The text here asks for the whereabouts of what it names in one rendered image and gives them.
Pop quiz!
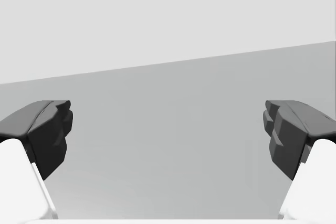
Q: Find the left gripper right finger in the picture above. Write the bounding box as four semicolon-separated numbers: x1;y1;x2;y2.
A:
262;100;336;221

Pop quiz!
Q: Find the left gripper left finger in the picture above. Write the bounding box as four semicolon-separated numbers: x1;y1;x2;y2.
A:
0;100;74;221

